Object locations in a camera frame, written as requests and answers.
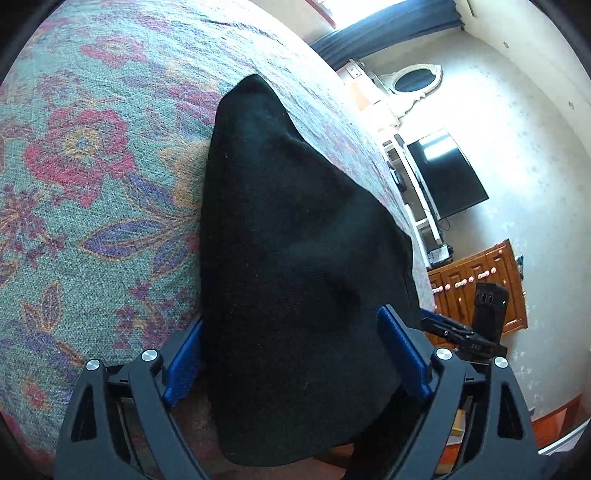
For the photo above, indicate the white oval vanity mirror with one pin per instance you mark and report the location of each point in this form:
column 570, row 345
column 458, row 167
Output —
column 413, row 83

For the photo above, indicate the cream dressing table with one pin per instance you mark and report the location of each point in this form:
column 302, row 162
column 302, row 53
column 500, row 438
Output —
column 369, row 87

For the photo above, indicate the white television stand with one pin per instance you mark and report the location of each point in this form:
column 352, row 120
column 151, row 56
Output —
column 415, row 203

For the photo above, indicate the black pants with studs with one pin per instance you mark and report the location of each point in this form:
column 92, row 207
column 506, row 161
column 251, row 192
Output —
column 295, row 277

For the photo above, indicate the wooden cabinet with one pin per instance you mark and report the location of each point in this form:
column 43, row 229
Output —
column 480, row 281

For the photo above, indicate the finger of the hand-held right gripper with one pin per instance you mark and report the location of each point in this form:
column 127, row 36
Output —
column 445, row 327

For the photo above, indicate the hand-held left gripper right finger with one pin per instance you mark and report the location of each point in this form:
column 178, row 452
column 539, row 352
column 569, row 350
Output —
column 406, row 355

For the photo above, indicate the black television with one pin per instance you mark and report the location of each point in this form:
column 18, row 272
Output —
column 445, row 173

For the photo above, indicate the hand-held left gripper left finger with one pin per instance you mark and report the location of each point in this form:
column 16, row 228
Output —
column 184, row 364

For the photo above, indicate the dark blue curtain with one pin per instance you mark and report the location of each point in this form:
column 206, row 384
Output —
column 383, row 30

